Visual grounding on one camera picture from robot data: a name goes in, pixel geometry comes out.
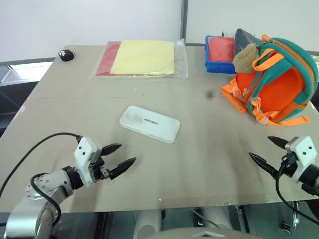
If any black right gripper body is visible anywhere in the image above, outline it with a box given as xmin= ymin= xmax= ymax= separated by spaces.
xmin=273 ymin=152 xmax=298 ymax=179

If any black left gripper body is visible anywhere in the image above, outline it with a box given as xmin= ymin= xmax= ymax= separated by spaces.
xmin=89 ymin=147 xmax=112 ymax=182

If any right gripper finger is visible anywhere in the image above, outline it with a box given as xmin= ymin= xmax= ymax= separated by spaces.
xmin=267 ymin=135 xmax=288 ymax=150
xmin=248 ymin=152 xmax=278 ymax=175

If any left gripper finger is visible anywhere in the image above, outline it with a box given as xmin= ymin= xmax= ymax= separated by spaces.
xmin=102 ymin=143 xmax=123 ymax=157
xmin=109 ymin=157 xmax=137 ymax=180

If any white pencil case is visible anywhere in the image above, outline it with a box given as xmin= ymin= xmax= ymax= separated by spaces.
xmin=119 ymin=105 xmax=181 ymax=144

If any orange and teal backpack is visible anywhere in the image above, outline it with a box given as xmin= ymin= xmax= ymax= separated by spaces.
xmin=221 ymin=34 xmax=319 ymax=126

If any chrome metal tube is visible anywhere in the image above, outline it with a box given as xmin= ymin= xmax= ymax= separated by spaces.
xmin=281 ymin=200 xmax=301 ymax=234

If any white rounded cylinder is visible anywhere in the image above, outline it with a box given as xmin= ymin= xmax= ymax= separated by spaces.
xmin=133 ymin=210 xmax=163 ymax=239
xmin=199 ymin=206 xmax=234 ymax=230

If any tan cloth piece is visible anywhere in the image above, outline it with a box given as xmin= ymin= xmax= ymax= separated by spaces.
xmin=232 ymin=43 xmax=261 ymax=74

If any red paper sheet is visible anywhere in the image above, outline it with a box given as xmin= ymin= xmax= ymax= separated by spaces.
xmin=95 ymin=41 xmax=122 ymax=77

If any blue plastic bin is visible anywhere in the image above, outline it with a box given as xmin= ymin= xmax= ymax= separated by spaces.
xmin=204 ymin=35 xmax=238 ymax=75

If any yellow paper sheet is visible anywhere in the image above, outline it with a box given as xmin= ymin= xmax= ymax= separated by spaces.
xmin=109 ymin=40 xmax=175 ymax=76

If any black paw print eraser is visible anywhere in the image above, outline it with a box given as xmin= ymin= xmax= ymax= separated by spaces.
xmin=58 ymin=49 xmax=76 ymax=62

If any dark grey bag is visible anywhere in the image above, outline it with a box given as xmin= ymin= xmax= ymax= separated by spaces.
xmin=234 ymin=28 xmax=263 ymax=55

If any red cloth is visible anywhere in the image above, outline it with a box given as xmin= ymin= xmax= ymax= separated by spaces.
xmin=208 ymin=36 xmax=236 ymax=63

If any clear plastic sleeve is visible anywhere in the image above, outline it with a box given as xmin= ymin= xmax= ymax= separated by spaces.
xmin=90 ymin=39 xmax=189 ymax=80

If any dark vertical pole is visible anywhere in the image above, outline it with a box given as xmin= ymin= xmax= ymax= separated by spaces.
xmin=179 ymin=0 xmax=189 ymax=47

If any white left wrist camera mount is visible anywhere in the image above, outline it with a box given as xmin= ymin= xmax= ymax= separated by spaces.
xmin=73 ymin=136 xmax=103 ymax=188

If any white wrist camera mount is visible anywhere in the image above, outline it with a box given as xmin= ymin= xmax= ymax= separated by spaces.
xmin=285 ymin=135 xmax=319 ymax=184
xmin=73 ymin=136 xmax=103 ymax=188

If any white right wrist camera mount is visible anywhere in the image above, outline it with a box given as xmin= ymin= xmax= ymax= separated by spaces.
xmin=285 ymin=135 xmax=319 ymax=184

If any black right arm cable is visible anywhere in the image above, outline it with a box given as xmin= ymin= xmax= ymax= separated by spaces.
xmin=275 ymin=153 xmax=319 ymax=223

